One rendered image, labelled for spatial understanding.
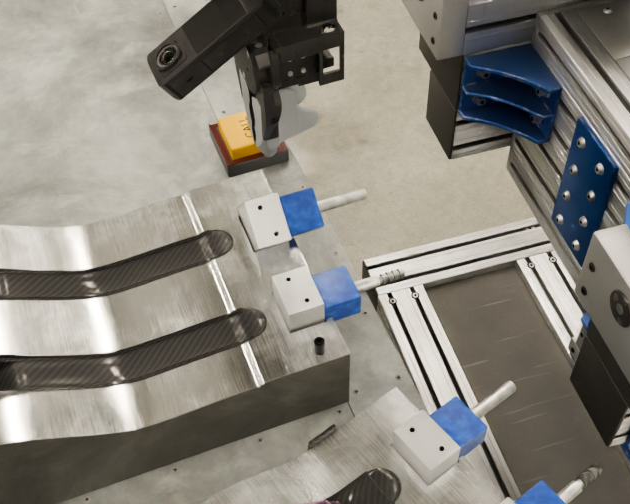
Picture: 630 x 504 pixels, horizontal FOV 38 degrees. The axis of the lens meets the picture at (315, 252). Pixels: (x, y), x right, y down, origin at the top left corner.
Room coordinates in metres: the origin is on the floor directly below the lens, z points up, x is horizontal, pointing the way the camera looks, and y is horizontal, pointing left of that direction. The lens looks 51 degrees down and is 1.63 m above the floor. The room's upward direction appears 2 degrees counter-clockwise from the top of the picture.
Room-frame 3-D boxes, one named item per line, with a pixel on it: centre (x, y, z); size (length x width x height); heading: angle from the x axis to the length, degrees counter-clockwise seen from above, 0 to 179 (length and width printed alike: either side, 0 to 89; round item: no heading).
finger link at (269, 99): (0.61, 0.04, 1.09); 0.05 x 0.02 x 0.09; 19
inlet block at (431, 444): (0.41, -0.13, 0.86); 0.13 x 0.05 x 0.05; 127
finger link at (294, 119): (0.63, 0.02, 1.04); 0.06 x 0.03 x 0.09; 109
